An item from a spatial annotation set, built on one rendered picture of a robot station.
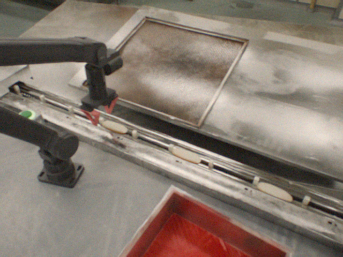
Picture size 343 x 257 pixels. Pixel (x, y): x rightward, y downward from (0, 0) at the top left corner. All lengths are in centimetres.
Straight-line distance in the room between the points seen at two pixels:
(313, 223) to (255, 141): 29
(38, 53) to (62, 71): 72
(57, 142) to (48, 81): 61
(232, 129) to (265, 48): 44
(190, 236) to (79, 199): 34
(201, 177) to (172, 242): 20
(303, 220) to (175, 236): 33
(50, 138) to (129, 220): 31
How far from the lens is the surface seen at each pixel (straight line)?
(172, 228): 85
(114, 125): 107
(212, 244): 84
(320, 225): 90
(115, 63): 96
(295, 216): 89
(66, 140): 87
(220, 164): 96
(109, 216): 89
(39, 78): 146
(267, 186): 92
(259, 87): 115
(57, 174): 95
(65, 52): 81
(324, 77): 124
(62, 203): 95
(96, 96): 96
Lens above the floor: 158
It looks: 44 degrees down
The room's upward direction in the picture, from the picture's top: straight up
